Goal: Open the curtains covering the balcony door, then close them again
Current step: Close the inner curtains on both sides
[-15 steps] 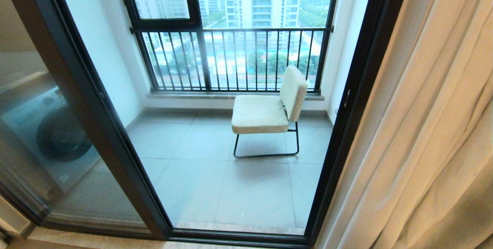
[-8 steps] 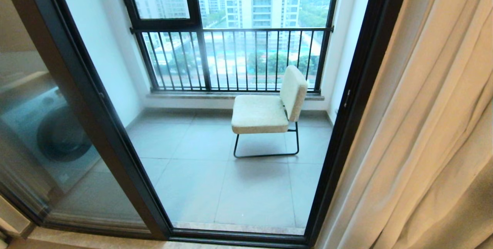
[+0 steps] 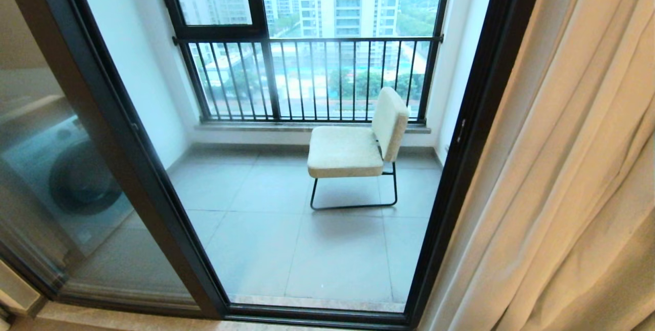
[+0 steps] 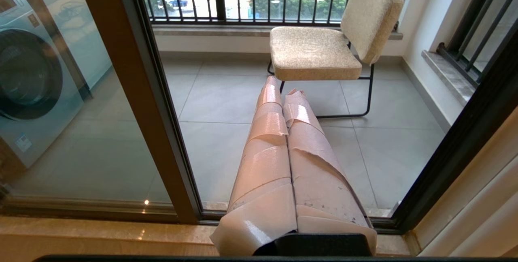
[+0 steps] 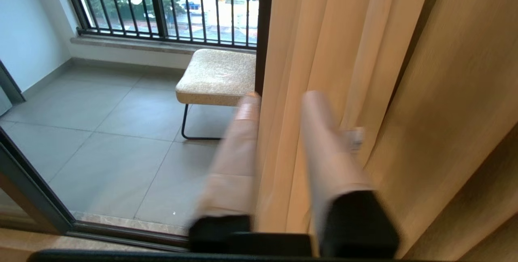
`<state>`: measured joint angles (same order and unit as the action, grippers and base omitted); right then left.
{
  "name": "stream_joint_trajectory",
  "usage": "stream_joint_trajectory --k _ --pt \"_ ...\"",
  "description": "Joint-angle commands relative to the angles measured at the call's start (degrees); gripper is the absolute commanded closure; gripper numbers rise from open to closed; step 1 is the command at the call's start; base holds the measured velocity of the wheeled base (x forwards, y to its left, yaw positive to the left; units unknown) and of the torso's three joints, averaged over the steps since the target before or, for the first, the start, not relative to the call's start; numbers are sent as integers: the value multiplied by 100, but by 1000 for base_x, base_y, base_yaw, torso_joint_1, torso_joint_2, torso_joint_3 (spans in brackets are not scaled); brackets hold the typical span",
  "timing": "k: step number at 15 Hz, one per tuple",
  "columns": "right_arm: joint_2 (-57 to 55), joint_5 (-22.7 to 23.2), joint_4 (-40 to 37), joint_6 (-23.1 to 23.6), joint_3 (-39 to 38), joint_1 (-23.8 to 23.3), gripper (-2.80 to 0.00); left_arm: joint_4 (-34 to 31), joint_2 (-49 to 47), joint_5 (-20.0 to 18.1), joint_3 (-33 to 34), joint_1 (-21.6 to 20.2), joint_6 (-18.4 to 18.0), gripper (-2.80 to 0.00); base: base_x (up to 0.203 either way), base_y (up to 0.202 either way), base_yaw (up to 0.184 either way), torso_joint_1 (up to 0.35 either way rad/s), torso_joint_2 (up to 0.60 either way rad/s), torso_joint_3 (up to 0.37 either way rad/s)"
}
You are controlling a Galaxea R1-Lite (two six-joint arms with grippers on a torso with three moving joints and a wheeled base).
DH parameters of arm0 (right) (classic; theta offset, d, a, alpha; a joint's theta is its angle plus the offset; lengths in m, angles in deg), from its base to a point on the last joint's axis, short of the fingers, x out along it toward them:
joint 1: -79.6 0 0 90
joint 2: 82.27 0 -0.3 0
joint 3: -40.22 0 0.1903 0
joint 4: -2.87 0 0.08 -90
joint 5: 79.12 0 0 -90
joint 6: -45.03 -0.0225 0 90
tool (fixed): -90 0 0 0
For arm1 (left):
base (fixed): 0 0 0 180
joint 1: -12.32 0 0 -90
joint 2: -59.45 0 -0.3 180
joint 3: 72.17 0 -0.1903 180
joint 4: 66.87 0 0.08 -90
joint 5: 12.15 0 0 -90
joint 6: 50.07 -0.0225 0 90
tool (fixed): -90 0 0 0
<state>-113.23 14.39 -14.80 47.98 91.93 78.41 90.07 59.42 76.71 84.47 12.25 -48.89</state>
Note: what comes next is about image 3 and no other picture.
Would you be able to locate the black metal balcony railing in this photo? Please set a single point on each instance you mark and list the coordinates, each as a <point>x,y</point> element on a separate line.
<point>307,40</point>

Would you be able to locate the black framed balcony window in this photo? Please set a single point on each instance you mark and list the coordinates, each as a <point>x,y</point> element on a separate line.
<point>215,31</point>

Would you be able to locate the black framed glass sliding door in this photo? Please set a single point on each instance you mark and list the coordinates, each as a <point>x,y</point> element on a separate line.
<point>77,177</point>

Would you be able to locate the cream cushioned chair black legs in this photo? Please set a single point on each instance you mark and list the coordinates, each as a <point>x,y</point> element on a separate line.
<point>345,152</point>

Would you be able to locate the beige fabric curtain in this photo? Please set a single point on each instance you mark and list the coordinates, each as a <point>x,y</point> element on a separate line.
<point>563,167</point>

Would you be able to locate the white front-load washing machine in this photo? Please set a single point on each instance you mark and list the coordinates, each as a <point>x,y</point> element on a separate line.
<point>71,177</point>

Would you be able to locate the black balcony door frame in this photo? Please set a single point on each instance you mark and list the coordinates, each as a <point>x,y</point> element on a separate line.
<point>476,116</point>

